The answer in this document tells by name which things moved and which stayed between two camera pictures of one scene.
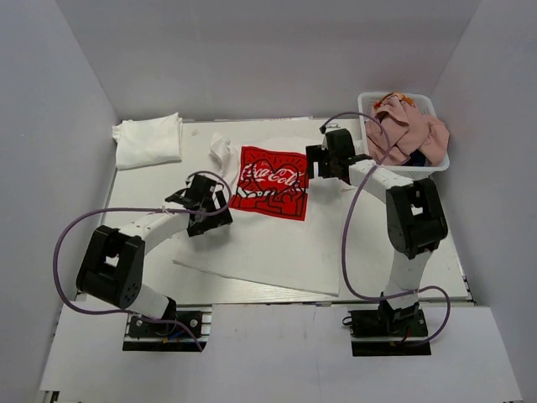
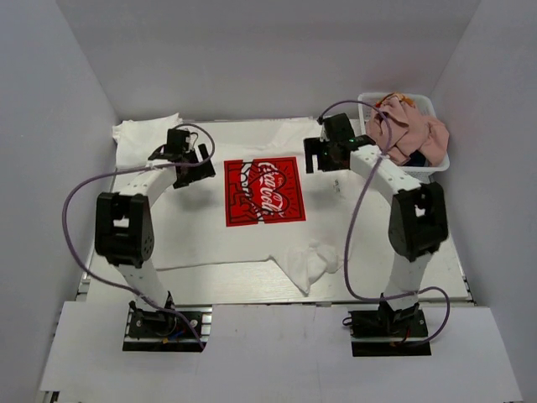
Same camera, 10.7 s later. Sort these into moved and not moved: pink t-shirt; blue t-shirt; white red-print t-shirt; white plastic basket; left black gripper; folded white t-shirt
Moved: left black gripper; white red-print t-shirt
Not moved: pink t-shirt; blue t-shirt; folded white t-shirt; white plastic basket
